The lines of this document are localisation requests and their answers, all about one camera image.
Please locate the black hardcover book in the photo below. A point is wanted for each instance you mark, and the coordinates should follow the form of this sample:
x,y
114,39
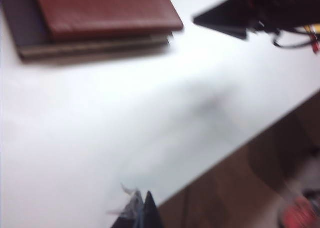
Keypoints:
x,y
30,37

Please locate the pink sneaker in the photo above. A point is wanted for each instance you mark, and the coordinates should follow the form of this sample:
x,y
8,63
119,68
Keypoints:
x,y
300,213

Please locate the red hardcover book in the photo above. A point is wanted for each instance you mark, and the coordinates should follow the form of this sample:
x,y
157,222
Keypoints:
x,y
107,12

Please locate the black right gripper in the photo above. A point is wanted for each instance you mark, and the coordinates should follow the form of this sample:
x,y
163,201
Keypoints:
x,y
280,5

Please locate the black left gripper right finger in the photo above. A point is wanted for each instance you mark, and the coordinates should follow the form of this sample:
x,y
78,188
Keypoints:
x,y
152,213

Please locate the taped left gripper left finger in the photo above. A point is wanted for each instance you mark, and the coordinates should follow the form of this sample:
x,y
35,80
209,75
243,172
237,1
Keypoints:
x,y
131,208

